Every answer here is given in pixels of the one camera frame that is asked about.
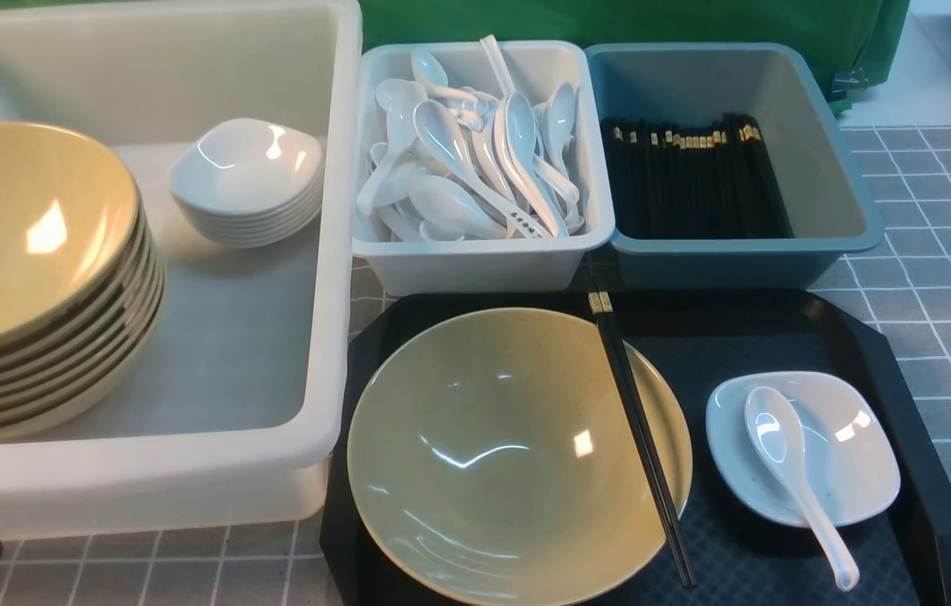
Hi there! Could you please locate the stack of white dishes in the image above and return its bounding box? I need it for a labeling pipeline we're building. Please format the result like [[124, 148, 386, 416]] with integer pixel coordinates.
[[167, 118, 326, 248]]

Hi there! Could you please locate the white square sauce dish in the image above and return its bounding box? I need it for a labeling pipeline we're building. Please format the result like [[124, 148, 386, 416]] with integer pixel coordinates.
[[705, 369, 901, 527]]

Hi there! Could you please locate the blue-grey chopstick bin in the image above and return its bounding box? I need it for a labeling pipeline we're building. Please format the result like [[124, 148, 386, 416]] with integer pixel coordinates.
[[586, 42, 885, 290]]

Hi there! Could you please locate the stack of beige bowls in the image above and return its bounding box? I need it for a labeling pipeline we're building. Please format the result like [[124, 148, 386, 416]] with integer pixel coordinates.
[[0, 120, 167, 441]]

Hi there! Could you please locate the pile of black chopsticks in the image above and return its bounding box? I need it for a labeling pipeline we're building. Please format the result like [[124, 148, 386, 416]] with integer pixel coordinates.
[[600, 114, 794, 239]]

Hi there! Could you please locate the grey checkered tablecloth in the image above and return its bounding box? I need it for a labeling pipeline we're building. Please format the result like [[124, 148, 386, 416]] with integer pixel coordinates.
[[0, 126, 951, 605]]

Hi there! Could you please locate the white ceramic soup spoon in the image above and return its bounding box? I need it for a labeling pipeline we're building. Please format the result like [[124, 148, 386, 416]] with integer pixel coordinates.
[[744, 386, 860, 592]]

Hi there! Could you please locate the beige noodle bowl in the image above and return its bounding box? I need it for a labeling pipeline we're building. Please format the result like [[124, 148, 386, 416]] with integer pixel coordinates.
[[346, 307, 667, 605]]

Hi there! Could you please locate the large white plastic bin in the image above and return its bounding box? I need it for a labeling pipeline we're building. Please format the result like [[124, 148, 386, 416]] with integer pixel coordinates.
[[0, 1, 363, 540]]

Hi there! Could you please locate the black chopstick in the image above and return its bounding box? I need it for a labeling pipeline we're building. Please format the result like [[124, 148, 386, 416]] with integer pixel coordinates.
[[598, 290, 698, 586], [587, 291, 692, 588]]

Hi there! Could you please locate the pile of white spoons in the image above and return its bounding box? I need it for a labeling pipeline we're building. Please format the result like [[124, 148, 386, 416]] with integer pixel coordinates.
[[353, 37, 598, 242]]

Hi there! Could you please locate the white spoon bin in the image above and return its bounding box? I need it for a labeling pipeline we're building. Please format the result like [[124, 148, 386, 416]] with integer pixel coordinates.
[[351, 45, 615, 298]]

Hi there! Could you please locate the black serving tray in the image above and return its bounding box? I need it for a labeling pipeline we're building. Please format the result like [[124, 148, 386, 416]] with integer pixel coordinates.
[[320, 290, 951, 606]]

